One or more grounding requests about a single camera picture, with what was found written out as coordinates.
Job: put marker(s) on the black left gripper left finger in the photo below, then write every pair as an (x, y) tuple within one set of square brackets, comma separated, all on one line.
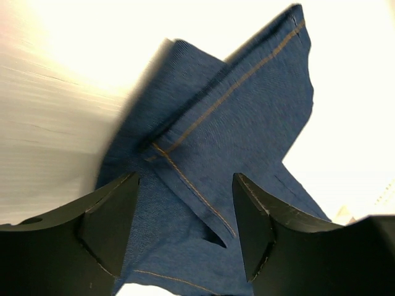
[(76, 249)]

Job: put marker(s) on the dark blue denim trousers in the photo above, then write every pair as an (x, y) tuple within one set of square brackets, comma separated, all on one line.
[(198, 122)]

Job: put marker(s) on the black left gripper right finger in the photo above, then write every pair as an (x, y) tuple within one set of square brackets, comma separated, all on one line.
[(289, 252)]

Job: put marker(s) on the white perforated plastic basket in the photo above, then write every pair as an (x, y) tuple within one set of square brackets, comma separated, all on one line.
[(382, 204)]

